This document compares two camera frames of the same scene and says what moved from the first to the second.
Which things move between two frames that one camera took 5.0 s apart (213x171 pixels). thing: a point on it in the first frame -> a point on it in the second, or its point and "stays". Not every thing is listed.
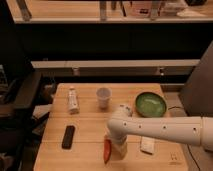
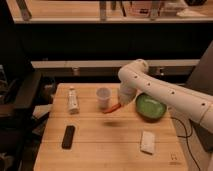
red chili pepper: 107,148 -> 112,109
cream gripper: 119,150 -> 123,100
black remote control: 68,137 stays
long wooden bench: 118,67 stays
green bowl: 150,104 stays
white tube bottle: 73,101 stays
